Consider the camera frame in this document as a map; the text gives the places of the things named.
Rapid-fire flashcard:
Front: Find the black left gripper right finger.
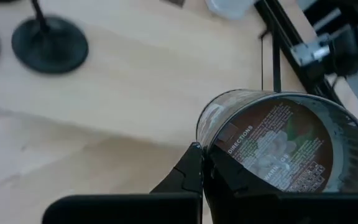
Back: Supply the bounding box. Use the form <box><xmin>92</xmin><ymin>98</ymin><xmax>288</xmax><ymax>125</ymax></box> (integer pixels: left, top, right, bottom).
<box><xmin>203</xmin><ymin>145</ymin><xmax>281</xmax><ymax>197</ymax></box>

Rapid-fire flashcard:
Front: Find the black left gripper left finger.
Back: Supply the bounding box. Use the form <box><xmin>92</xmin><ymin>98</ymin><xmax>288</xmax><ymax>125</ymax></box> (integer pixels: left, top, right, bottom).
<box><xmin>149</xmin><ymin>141</ymin><xmax>204</xmax><ymax>196</ymax></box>

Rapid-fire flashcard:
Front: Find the grey glass candle jar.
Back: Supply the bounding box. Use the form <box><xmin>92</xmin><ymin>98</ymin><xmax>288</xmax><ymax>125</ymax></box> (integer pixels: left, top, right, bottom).
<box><xmin>195</xmin><ymin>88</ymin><xmax>358</xmax><ymax>195</ymax></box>

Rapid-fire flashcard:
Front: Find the black candlestick holder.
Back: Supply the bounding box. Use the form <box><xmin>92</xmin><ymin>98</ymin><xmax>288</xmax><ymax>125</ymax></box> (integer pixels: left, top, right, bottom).
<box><xmin>11</xmin><ymin>0</ymin><xmax>90</xmax><ymax>75</ymax></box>

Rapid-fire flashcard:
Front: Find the white hexagonal plant pot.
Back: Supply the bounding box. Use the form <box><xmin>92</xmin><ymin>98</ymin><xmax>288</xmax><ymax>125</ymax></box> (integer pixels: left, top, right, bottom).
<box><xmin>204</xmin><ymin>0</ymin><xmax>259</xmax><ymax>21</ymax></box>

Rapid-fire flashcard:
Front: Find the wooden shelf riser, black frame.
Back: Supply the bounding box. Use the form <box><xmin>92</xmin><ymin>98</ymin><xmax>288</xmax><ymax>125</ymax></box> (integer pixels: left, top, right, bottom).
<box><xmin>0</xmin><ymin>0</ymin><xmax>284</xmax><ymax>147</ymax></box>

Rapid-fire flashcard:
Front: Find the black aluminium table frame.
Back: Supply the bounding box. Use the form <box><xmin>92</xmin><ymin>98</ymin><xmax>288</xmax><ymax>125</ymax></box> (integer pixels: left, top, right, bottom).
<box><xmin>255</xmin><ymin>0</ymin><xmax>358</xmax><ymax>142</ymax></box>

